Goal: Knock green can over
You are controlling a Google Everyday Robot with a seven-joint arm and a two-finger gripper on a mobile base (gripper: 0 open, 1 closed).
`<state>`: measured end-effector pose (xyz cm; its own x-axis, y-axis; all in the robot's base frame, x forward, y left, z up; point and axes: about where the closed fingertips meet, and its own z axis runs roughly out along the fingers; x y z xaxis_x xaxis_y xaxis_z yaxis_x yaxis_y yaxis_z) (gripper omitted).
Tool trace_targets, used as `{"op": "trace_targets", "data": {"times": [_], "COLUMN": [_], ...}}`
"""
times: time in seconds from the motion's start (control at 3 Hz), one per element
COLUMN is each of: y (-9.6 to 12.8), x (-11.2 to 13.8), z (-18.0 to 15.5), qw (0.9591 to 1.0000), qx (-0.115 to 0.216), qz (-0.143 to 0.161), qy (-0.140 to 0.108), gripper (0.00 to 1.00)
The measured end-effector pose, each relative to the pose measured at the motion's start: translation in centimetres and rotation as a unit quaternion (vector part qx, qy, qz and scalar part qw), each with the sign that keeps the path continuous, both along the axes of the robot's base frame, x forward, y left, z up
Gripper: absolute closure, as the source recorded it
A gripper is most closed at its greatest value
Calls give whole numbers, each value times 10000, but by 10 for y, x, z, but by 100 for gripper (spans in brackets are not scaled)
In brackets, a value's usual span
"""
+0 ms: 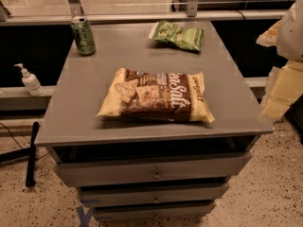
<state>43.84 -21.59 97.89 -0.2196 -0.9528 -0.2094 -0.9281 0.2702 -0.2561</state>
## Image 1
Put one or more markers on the green soda can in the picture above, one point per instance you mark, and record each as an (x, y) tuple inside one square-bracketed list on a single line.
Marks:
[(83, 36)]

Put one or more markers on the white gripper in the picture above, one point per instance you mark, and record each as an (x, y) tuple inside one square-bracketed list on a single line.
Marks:
[(292, 35)]

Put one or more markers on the brown and yellow chip bag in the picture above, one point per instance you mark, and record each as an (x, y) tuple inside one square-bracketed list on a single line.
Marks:
[(169, 97)]

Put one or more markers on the green chip bag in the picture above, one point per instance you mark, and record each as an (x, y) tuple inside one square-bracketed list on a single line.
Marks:
[(185, 38)]

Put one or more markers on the metal railing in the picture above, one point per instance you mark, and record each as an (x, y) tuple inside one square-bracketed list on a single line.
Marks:
[(55, 12)]

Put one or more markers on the black stand leg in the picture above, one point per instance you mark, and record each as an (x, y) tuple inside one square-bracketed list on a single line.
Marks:
[(25, 153)]

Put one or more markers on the white pump bottle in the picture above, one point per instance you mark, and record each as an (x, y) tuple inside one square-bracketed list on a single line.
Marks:
[(30, 81)]

